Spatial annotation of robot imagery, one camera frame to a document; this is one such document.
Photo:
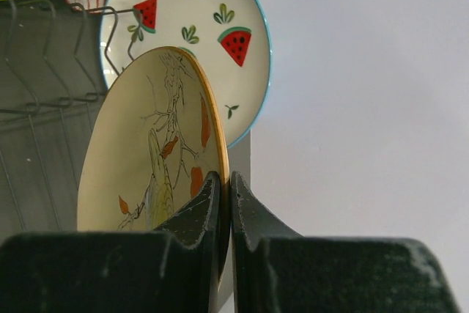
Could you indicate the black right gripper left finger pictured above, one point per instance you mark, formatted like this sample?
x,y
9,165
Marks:
x,y
173,268

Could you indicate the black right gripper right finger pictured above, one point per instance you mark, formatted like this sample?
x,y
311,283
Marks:
x,y
278,270

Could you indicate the orange floral plate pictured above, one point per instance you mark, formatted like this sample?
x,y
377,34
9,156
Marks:
x,y
157,136

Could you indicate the black wire dish rack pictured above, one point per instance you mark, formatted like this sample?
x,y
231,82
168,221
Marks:
x,y
52,88

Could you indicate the white watermelon pattern plate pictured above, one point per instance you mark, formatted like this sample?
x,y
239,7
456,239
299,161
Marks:
x,y
229,38

